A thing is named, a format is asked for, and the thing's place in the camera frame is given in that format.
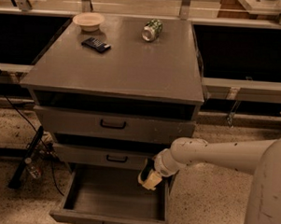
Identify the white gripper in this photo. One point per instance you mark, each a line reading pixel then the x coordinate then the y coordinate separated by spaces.
pixel 161 166

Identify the green and yellow sponge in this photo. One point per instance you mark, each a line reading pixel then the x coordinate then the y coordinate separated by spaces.
pixel 145 172

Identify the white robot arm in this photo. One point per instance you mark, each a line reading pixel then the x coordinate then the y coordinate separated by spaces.
pixel 261 159

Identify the grey open bottom drawer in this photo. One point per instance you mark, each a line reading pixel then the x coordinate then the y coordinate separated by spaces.
pixel 101 195

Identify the grey middle drawer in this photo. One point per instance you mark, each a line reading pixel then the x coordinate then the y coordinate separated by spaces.
pixel 101 156

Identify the grey drawer cabinet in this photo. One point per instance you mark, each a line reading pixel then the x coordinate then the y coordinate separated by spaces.
pixel 158 79

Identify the grey top drawer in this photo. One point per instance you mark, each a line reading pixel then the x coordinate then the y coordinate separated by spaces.
pixel 113 126

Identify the small plastic bottle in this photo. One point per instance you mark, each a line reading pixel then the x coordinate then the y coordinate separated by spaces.
pixel 33 168

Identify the black floor stand leg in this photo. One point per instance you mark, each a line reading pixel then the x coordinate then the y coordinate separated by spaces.
pixel 15 182

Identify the green soda can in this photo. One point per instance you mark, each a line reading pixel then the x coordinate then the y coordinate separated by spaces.
pixel 152 30

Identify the beige bowl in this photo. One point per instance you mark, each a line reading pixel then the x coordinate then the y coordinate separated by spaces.
pixel 89 21

